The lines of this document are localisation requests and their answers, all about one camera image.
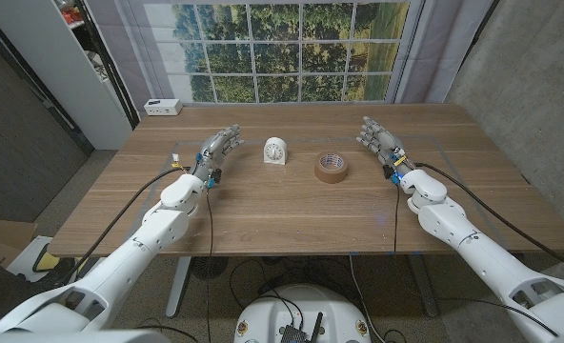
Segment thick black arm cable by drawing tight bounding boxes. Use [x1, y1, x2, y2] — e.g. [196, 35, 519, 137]
[414, 162, 564, 278]
[60, 165, 191, 287]

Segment round black floor fan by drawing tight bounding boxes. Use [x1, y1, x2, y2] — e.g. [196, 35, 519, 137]
[190, 256, 230, 281]

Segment white table leg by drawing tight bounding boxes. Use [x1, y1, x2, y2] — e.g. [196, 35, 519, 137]
[165, 256, 192, 319]

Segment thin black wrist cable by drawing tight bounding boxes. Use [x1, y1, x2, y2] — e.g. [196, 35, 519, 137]
[204, 185, 215, 343]
[393, 183, 402, 254]

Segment black floor cable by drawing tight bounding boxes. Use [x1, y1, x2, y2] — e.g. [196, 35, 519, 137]
[228, 258, 307, 330]

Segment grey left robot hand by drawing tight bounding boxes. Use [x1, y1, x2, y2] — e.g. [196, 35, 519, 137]
[189, 124, 245, 188]

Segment brown tape roll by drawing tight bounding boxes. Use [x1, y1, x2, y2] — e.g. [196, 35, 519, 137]
[313, 151, 350, 185]

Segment printed window backdrop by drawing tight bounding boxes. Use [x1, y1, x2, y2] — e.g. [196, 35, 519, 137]
[84, 0, 495, 106]

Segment red shelf items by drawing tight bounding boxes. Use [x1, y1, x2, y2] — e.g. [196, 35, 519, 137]
[55, 0, 86, 25]

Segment cardboard box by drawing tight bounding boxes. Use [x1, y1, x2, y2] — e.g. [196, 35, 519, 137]
[0, 218, 39, 269]

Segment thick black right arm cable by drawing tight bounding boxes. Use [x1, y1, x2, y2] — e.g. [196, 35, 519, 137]
[414, 162, 564, 278]

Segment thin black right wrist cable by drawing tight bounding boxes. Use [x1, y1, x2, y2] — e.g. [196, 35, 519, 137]
[393, 183, 402, 254]

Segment grey table leg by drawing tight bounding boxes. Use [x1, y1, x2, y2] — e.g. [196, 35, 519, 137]
[408, 254, 439, 318]

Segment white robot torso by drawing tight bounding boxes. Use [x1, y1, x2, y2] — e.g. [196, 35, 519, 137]
[232, 284, 373, 343]

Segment black backdrop stand pole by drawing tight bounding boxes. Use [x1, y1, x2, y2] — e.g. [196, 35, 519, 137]
[74, 0, 140, 130]

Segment grey floor cable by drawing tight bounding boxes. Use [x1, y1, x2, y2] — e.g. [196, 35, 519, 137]
[348, 254, 374, 337]

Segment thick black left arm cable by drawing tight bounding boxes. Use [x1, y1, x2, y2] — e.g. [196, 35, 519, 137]
[60, 165, 191, 287]

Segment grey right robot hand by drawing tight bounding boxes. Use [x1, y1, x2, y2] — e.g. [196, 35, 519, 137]
[356, 115, 416, 185]

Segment yellow floor pad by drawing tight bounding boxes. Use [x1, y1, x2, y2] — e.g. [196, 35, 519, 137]
[36, 251, 62, 272]

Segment white cabinet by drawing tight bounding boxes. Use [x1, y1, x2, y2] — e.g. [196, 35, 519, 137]
[0, 0, 135, 151]

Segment white kitchen timer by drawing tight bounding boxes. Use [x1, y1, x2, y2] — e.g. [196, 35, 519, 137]
[263, 136, 289, 166]

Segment white power strip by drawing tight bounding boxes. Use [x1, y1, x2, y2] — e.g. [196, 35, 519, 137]
[143, 98, 184, 117]

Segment black module with antenna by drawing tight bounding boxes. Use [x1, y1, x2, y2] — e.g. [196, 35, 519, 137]
[280, 312, 324, 343]

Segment thin black left wrist cable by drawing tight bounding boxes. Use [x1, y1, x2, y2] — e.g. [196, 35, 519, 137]
[204, 185, 215, 343]

